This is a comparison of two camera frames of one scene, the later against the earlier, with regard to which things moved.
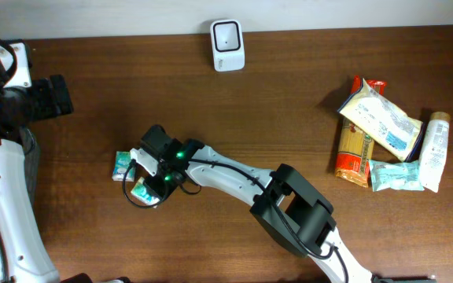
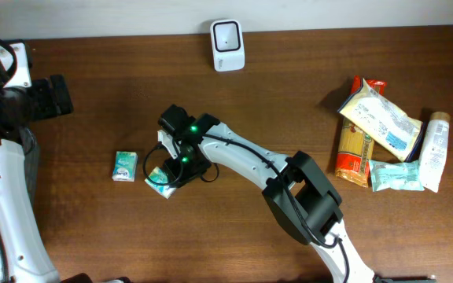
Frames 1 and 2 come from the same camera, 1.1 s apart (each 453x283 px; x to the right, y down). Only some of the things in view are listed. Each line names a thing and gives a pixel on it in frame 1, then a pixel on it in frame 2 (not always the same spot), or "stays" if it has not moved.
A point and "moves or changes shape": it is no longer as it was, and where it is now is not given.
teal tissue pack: (145, 193) moves or changes shape
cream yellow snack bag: (381, 122) stays
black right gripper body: (162, 183) -> (185, 168)
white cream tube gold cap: (433, 150) stays
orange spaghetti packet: (355, 147) stays
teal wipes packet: (399, 175) stays
